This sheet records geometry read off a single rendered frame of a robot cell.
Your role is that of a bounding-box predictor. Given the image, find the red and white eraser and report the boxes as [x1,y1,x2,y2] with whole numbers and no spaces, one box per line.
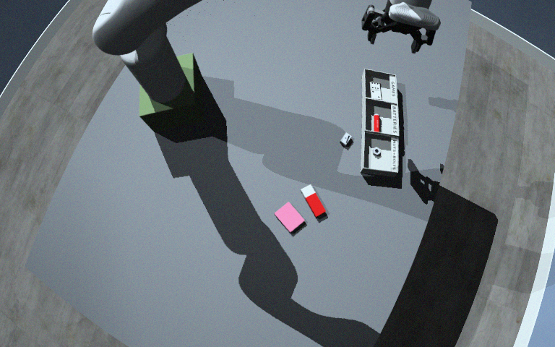
[301,185,326,218]

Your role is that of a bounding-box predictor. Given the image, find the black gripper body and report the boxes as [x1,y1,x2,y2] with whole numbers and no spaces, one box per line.
[382,0,421,35]

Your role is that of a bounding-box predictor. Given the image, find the white domino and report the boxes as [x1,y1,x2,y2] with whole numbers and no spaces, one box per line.
[369,81,381,100]

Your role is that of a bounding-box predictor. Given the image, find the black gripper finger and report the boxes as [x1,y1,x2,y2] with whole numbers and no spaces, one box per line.
[361,5,400,44]
[406,26,436,53]

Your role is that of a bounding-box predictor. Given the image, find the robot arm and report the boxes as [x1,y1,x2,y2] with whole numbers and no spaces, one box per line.
[92,0,441,103]

